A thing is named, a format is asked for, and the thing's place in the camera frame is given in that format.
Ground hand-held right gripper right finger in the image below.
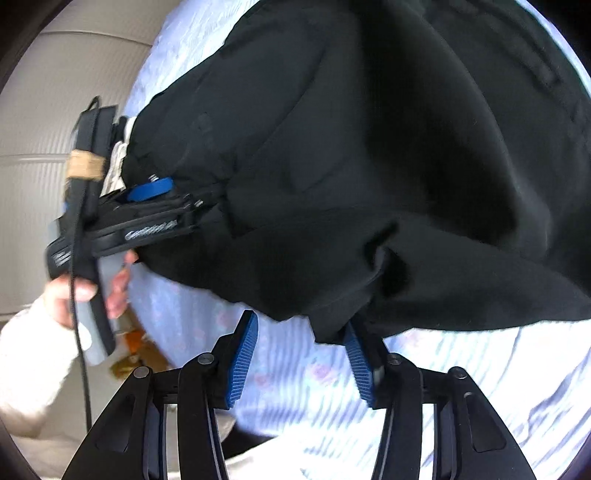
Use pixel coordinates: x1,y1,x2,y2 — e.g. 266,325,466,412
342,322,539,480

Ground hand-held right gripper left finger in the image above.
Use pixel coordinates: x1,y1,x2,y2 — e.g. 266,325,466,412
62,310,259,480

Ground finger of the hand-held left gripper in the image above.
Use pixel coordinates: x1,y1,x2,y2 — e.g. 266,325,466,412
126,178,175,203

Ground black pants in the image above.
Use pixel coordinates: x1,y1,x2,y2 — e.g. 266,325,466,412
119,0,591,344

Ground person's left forearm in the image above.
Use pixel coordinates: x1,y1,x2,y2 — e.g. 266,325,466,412
0,295,90,437

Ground person's left hand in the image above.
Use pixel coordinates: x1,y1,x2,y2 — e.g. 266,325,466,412
41,249,139,330

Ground light blue floral bed sheet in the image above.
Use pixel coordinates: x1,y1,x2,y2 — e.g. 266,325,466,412
124,0,591,480

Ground grey padded headboard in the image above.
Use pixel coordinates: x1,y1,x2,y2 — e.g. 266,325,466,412
0,28,160,319

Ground black cable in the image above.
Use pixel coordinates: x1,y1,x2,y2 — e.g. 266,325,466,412
69,96,103,432

